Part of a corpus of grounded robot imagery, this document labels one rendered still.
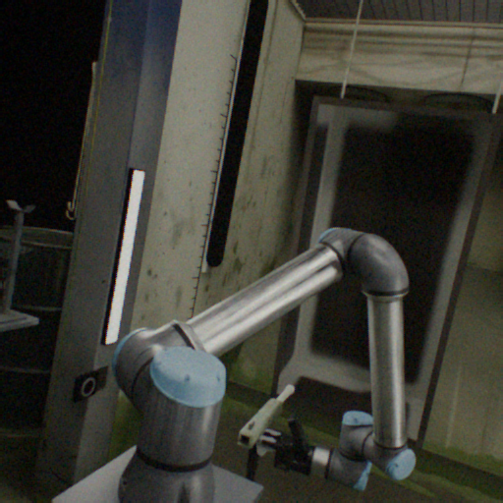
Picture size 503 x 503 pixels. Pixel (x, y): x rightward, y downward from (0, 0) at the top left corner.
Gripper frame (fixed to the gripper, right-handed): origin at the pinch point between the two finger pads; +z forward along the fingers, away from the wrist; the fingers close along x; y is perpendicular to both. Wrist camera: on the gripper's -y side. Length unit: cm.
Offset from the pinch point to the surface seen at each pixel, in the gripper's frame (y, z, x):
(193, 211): -64, 56, 47
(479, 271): -49, -71, 178
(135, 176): -76, 56, 0
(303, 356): -3, 4, 77
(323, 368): 0, -7, 78
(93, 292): -33, 65, -4
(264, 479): 48, 8, 56
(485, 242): -66, -71, 179
